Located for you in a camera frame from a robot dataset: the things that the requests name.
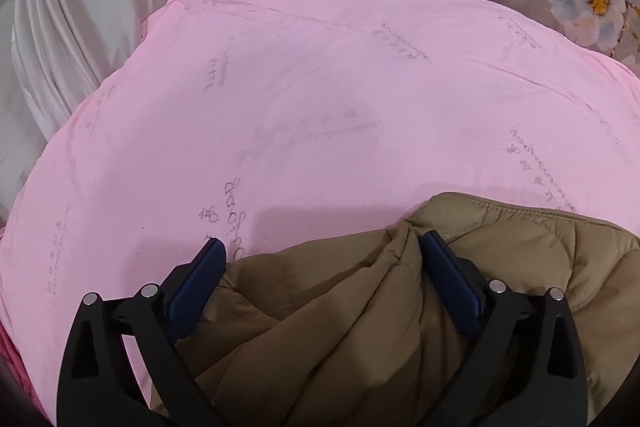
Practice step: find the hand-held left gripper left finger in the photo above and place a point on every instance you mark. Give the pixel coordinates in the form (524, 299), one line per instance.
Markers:
(195, 287)

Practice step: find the olive quilted jacket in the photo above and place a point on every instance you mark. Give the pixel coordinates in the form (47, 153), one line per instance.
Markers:
(350, 332)

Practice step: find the pink bed sheet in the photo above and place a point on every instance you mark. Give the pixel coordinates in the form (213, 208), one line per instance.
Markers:
(300, 97)

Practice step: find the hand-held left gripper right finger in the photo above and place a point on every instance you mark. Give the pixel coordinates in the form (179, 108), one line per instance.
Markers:
(452, 287)

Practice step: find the white sheer curtain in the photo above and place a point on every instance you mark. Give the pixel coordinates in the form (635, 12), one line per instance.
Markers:
(75, 37)

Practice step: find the dark pink cloth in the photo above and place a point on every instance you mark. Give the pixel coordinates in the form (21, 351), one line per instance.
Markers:
(15, 367)

